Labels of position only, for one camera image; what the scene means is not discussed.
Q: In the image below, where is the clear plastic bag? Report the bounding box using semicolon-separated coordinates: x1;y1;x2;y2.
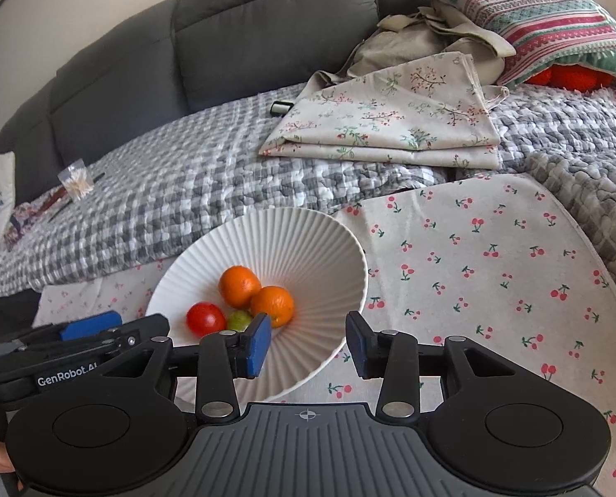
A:
57;166;94;200

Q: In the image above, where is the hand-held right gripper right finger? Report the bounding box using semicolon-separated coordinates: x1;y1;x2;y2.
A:
345;311;521;420

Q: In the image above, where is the folded floral cloth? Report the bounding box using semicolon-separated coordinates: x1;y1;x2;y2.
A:
259;52;510;171

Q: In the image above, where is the striped patterned pillow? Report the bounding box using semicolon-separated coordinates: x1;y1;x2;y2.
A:
422;0;616;89

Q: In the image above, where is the red plush cushion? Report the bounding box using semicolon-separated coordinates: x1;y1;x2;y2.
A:
525;62;614;91

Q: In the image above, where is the small green lime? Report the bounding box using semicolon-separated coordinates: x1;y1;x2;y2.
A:
227;309;253;333

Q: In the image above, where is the grey checked blanket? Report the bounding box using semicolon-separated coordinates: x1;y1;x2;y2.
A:
0;83;616;306

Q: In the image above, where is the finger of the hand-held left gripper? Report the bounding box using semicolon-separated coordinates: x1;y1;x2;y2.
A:
60;311;123;343
80;314;171;354

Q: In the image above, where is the purple floral cloth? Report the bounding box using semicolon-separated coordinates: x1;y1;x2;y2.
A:
4;201;53;250

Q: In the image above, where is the white ribbed bowl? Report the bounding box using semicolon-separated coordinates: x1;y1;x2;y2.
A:
145;206;368;403

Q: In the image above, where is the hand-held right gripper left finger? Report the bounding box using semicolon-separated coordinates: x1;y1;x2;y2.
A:
101;313;272;422

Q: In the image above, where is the grey knit blanket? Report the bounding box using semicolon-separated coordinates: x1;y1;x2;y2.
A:
525;150;616;335

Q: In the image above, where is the orange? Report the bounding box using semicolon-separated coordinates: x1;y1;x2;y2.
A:
250;286;295;328
219;265;262;309

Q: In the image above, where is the grey sofa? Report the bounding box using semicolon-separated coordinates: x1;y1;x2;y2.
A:
0;0;526;203

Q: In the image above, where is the red tomato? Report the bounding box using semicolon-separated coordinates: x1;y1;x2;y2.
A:
186;302;227;337

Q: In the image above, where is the cherry print cloth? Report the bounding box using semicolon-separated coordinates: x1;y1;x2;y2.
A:
31;173;616;497

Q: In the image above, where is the crumpled beige cloth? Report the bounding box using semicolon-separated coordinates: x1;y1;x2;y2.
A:
346;2;518;86

